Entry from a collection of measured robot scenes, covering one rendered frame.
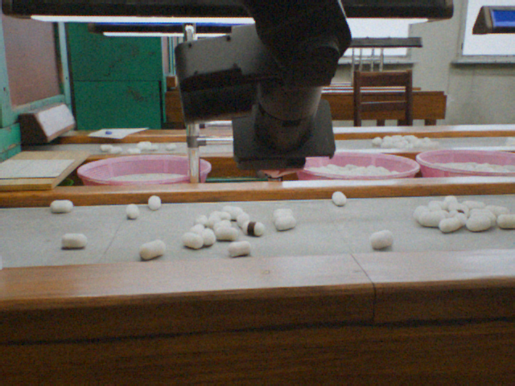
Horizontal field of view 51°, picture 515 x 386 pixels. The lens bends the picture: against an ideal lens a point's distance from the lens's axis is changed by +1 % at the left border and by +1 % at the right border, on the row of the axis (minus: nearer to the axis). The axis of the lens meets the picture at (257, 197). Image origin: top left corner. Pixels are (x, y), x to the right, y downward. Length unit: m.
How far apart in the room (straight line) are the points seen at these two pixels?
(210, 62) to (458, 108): 5.97
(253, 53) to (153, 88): 3.04
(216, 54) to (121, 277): 0.27
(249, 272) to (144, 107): 2.94
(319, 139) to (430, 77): 5.68
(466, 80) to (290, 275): 5.85
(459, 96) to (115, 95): 4.02
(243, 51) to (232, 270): 0.25
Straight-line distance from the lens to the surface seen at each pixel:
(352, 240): 0.76
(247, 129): 0.54
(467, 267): 0.63
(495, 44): 6.46
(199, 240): 0.71
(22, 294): 0.58
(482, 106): 6.46
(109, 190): 0.95
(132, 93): 3.48
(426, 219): 0.84
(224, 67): 0.42
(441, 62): 6.24
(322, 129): 0.55
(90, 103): 3.54
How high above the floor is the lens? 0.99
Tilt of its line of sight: 15 degrees down
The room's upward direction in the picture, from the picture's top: straight up
